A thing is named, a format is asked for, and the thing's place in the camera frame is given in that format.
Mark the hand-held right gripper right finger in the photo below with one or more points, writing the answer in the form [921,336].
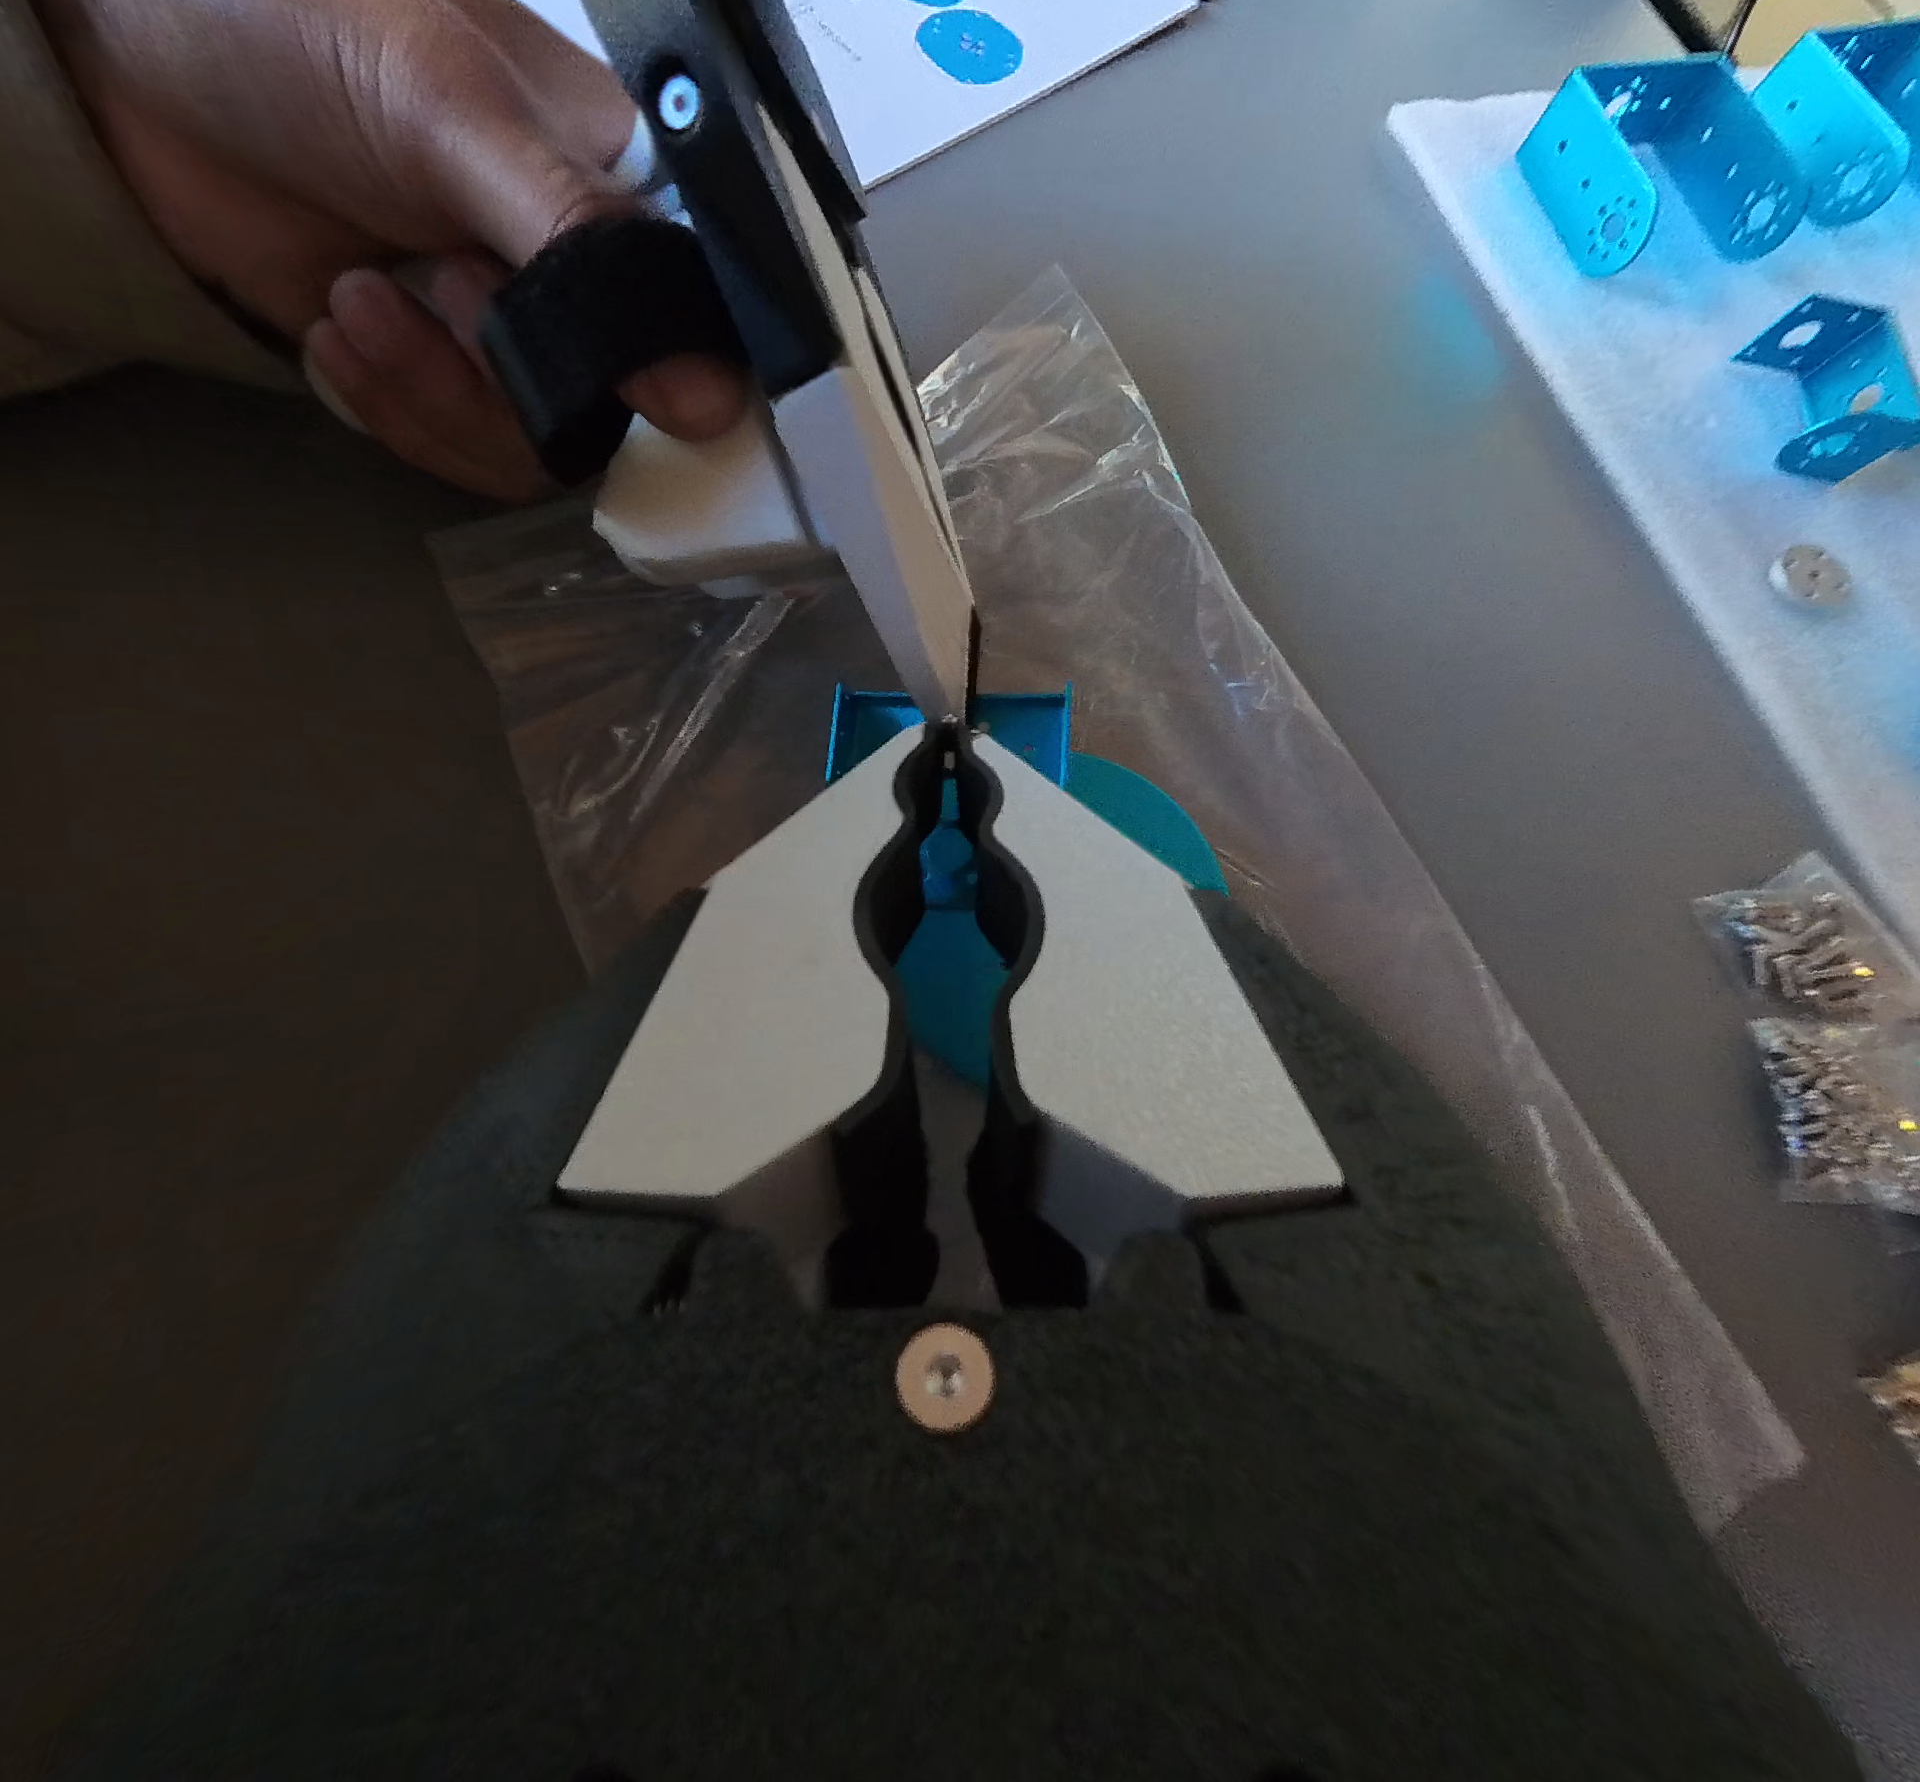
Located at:
[1188,1062]

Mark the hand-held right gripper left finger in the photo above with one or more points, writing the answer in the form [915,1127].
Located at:
[718,1062]

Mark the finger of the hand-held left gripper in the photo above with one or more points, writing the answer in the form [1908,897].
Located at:
[941,462]
[887,522]

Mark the blue round metal plate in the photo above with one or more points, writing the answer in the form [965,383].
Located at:
[1146,828]

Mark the blue U-shaped metal bracket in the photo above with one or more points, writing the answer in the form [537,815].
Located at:
[1038,732]

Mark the grey desk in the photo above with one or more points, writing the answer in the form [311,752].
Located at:
[1351,539]

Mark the person's left hand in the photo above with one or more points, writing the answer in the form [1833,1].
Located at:
[299,116]

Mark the clear plastic bag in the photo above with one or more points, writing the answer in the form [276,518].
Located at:
[1083,462]

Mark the white paper sheet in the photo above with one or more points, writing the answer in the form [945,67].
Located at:
[1083,29]

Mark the pile of clear screw bags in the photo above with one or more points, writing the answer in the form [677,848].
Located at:
[1827,1062]

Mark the white foam tray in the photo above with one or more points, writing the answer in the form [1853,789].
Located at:
[1654,388]

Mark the small silver round disc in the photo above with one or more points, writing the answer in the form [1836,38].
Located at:
[1805,575]

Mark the blue rounded metal bracket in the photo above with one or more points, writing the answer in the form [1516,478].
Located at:
[1848,116]
[1667,135]

